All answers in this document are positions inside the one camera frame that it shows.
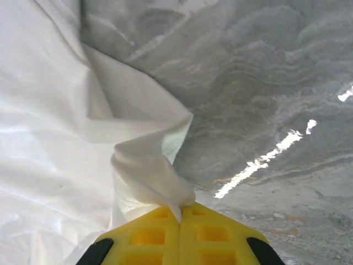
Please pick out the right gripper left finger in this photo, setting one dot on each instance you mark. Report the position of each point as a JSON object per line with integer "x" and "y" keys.
{"x": 149, "y": 243}

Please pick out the white t-shirt with red print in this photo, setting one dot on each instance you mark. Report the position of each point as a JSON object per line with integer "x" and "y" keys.
{"x": 55, "y": 110}

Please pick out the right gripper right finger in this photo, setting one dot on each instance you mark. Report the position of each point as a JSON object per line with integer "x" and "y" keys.
{"x": 215, "y": 240}

